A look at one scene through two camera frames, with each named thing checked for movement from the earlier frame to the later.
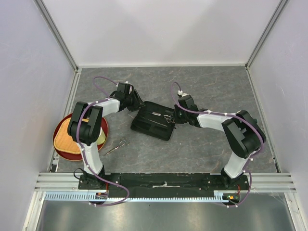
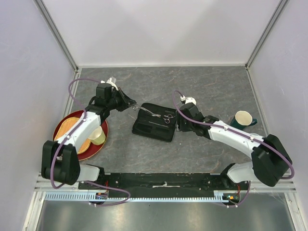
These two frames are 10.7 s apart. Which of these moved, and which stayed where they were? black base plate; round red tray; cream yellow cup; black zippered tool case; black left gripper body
Moved: black left gripper body
Stayed: black base plate; cream yellow cup; black zippered tool case; round red tray
